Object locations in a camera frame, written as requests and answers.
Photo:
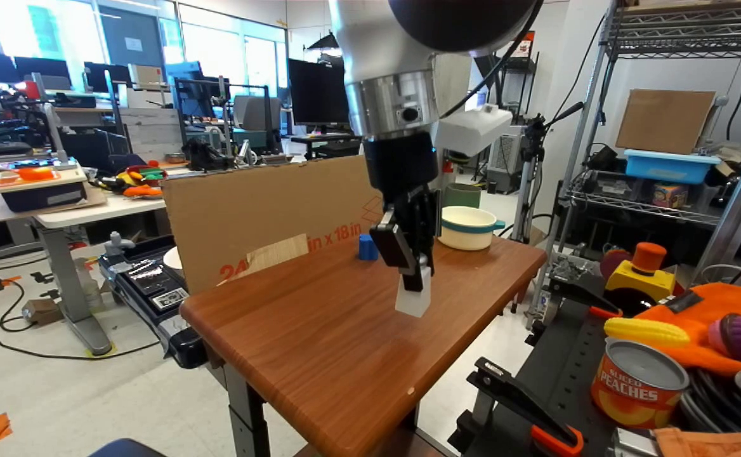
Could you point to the blue cup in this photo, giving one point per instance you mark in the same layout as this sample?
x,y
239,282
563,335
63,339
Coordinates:
x,y
366,248

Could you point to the cardboard panel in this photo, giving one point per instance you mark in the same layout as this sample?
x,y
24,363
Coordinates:
x,y
220,219

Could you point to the cardboard box on shelf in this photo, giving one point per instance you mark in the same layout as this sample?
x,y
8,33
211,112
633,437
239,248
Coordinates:
x,y
663,121

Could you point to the black perforated side table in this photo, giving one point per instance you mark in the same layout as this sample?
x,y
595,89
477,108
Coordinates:
x,y
559,371

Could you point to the stack of dark plates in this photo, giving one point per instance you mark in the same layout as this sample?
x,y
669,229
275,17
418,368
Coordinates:
x,y
709,405

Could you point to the wooden desk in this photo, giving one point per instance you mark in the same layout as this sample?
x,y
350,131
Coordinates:
x,y
318,339

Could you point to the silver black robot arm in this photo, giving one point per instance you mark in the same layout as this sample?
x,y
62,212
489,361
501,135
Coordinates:
x,y
389,82

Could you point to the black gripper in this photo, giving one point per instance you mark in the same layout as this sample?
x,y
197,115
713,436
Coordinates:
x,y
402,172

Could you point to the black orange clamp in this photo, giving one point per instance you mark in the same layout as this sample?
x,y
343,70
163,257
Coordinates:
x,y
498,388

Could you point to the peaches can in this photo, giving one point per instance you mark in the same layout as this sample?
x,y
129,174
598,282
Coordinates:
x,y
636,388

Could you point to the white shaker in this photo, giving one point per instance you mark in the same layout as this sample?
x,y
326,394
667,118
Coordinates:
x,y
413,290

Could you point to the yellow emergency stop button box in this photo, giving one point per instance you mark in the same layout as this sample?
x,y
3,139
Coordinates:
x,y
642,273

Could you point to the black computer monitor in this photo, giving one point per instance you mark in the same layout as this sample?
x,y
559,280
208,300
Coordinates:
x,y
318,96

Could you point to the orange towel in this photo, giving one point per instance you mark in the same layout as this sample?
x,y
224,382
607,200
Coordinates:
x,y
676,443

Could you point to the metal wire shelf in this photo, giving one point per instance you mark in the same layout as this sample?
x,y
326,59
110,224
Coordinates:
x,y
663,32

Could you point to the yellow toy corn cob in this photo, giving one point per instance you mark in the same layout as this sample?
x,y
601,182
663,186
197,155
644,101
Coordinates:
x,y
644,330

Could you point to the blue plastic bin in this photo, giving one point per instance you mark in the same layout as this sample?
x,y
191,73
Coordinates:
x,y
667,165

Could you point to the white teal bowl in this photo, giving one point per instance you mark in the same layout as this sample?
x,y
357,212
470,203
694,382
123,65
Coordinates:
x,y
466,229

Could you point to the white side desk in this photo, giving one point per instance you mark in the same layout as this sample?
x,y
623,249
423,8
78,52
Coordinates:
x,y
53,226

